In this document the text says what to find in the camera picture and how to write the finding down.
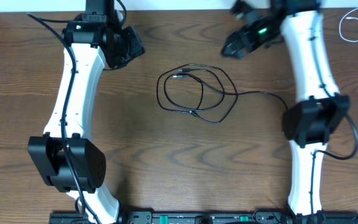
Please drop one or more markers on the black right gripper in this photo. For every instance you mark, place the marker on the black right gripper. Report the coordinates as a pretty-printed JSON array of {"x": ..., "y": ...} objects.
[{"x": 240, "y": 36}]

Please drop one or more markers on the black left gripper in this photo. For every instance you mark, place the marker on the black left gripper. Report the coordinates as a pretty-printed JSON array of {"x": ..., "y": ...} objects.
[{"x": 132, "y": 43}]

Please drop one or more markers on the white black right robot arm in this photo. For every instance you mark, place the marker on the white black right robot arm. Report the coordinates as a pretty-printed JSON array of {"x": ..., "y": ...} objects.
[{"x": 319, "y": 106}]

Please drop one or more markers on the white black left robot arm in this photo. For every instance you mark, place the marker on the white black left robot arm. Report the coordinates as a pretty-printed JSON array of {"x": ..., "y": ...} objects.
[{"x": 94, "y": 41}]

